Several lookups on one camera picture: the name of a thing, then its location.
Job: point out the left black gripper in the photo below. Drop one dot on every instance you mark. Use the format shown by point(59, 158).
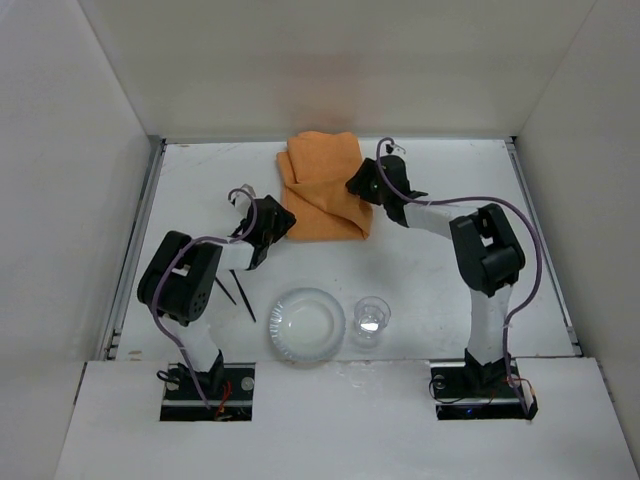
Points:
point(279, 220)

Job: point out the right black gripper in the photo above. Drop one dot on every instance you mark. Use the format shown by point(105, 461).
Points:
point(361, 180)

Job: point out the orange cloth napkin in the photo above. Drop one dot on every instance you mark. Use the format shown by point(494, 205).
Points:
point(314, 169)

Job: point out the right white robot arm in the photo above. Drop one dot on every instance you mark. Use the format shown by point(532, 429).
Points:
point(488, 254)

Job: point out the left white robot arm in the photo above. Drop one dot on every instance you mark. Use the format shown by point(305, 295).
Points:
point(177, 284)

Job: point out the black plastic knife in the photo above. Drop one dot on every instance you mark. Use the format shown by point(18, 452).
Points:
point(244, 296)

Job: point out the black plastic fork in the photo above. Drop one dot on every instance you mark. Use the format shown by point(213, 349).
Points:
point(225, 291)

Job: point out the clear plastic plate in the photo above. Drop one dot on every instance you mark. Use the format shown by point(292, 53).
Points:
point(307, 325)

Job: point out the clear plastic cup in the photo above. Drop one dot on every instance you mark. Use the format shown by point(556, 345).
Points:
point(371, 317)

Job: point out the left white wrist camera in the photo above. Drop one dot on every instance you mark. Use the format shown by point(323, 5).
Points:
point(241, 198)

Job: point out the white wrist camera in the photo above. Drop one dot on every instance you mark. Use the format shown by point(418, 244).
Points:
point(393, 148)
point(241, 198)

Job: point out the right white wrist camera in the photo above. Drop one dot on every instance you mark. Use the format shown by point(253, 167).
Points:
point(393, 148)

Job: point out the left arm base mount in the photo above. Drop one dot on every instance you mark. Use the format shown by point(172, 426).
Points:
point(230, 400)

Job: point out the left aluminium table rail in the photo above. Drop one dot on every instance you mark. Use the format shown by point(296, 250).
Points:
point(125, 285)

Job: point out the aluminium table rail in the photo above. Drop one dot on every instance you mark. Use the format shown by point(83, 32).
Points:
point(125, 285)
point(511, 145)

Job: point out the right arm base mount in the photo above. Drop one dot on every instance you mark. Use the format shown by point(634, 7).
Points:
point(456, 399)

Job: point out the right aluminium table rail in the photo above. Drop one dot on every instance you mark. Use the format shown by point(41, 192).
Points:
point(511, 145)

